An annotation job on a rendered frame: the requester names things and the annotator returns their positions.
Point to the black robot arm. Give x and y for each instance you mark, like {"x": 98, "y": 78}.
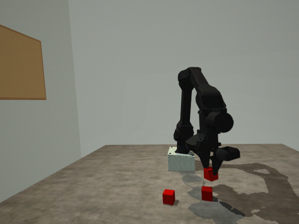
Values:
{"x": 212, "y": 112}

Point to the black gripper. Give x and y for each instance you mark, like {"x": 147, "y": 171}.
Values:
{"x": 226, "y": 153}

